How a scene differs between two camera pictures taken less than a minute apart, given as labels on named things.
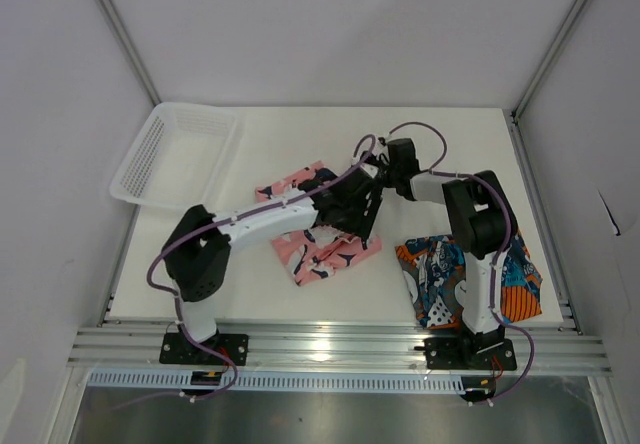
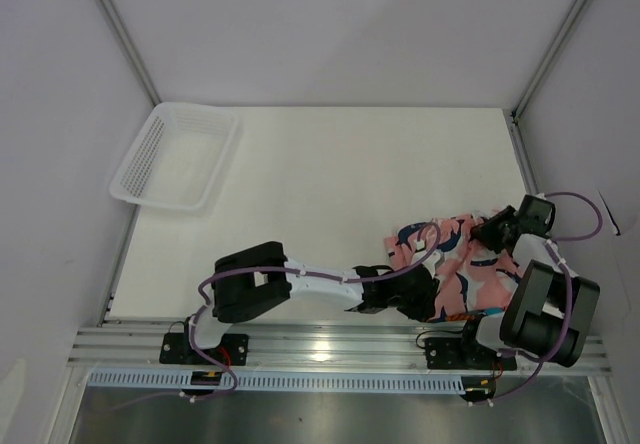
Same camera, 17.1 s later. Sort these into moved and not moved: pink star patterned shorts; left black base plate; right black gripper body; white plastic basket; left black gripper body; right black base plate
Moved: left black gripper body; right black gripper body; pink star patterned shorts
Not moved: right black base plate; white plastic basket; left black base plate
